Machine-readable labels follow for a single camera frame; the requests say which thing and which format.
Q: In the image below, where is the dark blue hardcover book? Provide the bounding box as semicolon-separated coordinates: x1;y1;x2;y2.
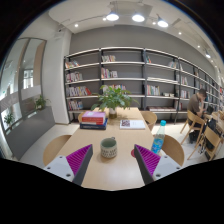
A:
80;118;108;130

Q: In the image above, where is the large grey white bookshelf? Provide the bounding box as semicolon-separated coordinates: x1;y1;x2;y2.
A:
64;47;221;122

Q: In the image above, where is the green potted plant on table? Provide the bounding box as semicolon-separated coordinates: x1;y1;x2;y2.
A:
91;85;136;119

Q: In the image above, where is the potted plant near window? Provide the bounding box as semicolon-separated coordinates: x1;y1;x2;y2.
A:
4;113;15;127

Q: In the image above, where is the wooden chair near left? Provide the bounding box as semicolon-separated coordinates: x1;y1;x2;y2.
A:
43;135;71;165

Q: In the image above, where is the wooden chair near right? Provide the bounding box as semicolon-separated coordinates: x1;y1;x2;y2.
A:
162;135;184;166

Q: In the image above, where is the red hardcover book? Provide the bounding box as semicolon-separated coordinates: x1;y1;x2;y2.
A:
82;111;106;125

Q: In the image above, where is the clear plastic water bottle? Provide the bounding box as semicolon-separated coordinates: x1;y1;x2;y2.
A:
151;120;166;154

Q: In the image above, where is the white open magazine book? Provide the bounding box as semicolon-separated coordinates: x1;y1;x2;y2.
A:
120;120;145;130

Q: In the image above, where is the green patterned ceramic mug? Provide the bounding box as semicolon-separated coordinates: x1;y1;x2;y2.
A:
100;137;117;158

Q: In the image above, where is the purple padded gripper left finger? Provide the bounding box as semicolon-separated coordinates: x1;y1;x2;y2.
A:
43;143;94;187

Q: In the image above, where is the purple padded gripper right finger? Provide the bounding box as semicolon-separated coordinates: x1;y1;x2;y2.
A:
133;143;183;186

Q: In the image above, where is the wooden chair far left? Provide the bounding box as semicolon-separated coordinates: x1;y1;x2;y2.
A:
78;112;85;123

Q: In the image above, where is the potted plant on ledge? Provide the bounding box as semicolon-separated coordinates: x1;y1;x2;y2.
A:
35;95;48;110

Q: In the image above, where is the wooden folding chair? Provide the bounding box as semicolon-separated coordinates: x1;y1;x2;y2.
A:
196;127;221;160
182;110;205;143

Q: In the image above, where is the seated person in brown shirt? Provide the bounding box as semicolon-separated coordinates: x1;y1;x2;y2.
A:
187;89;207;143

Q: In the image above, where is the wooden chair far right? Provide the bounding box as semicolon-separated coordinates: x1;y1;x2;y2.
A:
141;111;157;130

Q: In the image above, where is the wooden folding chair front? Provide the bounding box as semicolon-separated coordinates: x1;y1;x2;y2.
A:
196;127;221;160

